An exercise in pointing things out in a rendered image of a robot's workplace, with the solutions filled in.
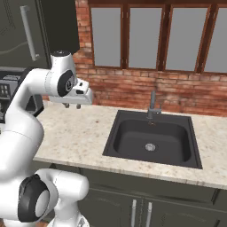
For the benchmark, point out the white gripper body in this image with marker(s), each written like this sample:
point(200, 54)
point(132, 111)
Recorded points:
point(74, 98)

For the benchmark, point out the dark green panel under sink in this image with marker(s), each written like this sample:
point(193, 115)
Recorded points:
point(147, 186)

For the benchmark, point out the black sink basin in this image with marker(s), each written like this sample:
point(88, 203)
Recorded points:
point(153, 139)

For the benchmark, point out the dark grey wall cupboard door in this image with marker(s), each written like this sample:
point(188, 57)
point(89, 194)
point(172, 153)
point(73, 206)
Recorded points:
point(14, 32)

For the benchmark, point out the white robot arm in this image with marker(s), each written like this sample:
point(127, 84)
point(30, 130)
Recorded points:
point(20, 136)

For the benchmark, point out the black coffee machine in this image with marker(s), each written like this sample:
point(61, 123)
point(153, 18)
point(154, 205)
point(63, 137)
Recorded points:
point(7, 88)

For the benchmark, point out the brown framed window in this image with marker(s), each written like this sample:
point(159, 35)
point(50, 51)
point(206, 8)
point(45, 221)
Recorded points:
point(161, 35)

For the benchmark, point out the dark green base cupboard door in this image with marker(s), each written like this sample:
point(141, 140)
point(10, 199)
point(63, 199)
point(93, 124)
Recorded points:
point(186, 214)
point(109, 209)

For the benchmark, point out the dark wall cupboard body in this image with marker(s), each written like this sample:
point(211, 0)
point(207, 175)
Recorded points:
point(60, 23)

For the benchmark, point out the grey sink tap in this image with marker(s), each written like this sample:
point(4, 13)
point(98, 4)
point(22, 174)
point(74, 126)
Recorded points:
point(152, 106)

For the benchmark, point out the dark green drawer front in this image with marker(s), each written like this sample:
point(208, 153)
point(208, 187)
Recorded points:
point(222, 201)
point(63, 168)

